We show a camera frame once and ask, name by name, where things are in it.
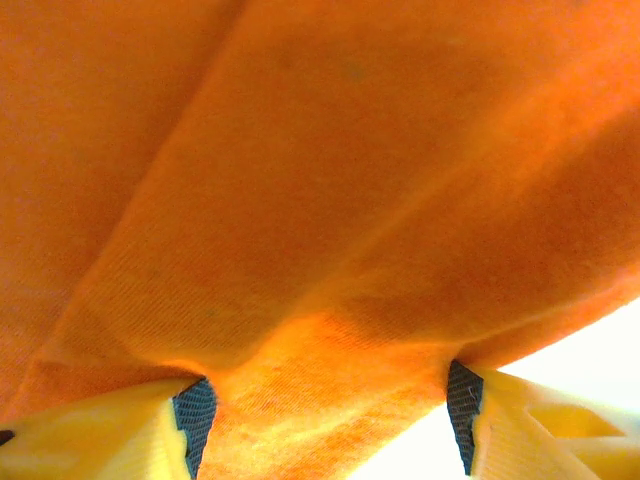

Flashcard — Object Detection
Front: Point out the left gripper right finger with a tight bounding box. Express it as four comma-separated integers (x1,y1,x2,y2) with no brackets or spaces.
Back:
446,359,640,480

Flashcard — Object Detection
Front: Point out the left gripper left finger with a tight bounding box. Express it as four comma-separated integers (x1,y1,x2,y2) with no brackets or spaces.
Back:
0,375,220,480

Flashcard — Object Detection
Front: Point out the orange t-shirt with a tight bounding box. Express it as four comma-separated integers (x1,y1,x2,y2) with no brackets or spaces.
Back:
0,0,640,480

